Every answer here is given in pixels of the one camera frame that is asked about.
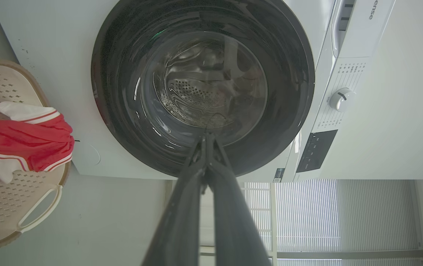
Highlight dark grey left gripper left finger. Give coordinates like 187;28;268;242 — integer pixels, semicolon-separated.
141;134;208;266

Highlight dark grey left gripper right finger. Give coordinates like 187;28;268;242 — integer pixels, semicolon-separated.
206;132;272;266

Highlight round dark glass washer door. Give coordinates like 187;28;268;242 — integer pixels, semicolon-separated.
91;0;315;178

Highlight white front-load washing machine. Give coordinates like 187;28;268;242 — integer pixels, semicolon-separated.
0;0;397;183

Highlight white window blinds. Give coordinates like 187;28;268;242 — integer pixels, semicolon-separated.
244;179;420;266

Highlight black washer display panel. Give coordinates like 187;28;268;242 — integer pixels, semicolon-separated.
296;129;338;173

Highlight round white filter cover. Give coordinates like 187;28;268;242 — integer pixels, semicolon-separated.
73;140;101;166

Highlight steel washer drum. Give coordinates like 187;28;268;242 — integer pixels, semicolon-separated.
152;37;268;129

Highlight white washer control knob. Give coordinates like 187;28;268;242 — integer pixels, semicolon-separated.
329;88;356;113

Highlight beige perforated laundry basket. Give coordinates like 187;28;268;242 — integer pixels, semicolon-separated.
0;57;72;251

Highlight red and white garment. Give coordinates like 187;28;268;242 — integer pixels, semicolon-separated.
0;102;75;211

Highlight white detergent drawer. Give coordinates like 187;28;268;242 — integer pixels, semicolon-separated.
331;0;396;59

